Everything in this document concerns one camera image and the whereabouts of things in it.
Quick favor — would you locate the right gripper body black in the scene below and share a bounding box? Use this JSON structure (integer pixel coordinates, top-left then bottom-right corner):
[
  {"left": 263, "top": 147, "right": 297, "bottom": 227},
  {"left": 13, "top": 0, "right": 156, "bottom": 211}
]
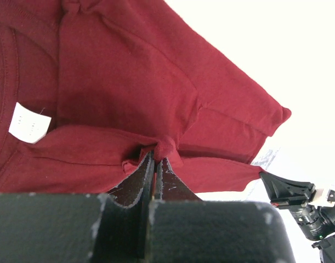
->
[{"left": 272, "top": 202, "right": 335, "bottom": 241}]

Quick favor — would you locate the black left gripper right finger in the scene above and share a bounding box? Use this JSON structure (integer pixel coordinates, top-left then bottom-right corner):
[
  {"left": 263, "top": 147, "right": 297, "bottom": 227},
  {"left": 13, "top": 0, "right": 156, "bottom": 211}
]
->
[{"left": 147, "top": 159, "right": 294, "bottom": 262}]

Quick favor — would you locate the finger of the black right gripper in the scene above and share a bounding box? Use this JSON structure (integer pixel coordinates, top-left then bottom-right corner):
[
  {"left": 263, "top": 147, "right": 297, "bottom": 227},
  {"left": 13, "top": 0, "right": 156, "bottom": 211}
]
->
[{"left": 260, "top": 172, "right": 315, "bottom": 204}]

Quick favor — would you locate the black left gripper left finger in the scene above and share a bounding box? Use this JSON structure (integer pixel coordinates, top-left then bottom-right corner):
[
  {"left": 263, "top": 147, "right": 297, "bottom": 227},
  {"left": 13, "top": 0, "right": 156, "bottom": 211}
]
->
[{"left": 0, "top": 153, "right": 155, "bottom": 262}]

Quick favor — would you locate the dark red t shirt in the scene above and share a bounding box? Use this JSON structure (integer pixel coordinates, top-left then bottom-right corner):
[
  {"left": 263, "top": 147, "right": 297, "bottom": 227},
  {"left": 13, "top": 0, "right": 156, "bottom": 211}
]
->
[{"left": 0, "top": 1, "right": 291, "bottom": 193}]

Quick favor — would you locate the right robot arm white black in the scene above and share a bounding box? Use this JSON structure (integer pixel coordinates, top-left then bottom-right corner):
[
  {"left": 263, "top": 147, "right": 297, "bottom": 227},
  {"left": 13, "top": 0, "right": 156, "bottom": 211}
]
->
[{"left": 260, "top": 172, "right": 335, "bottom": 262}]

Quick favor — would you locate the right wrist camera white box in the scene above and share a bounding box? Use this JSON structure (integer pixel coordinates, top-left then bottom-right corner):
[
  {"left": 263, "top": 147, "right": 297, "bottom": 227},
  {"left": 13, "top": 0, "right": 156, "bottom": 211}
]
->
[{"left": 310, "top": 187, "right": 335, "bottom": 207}]

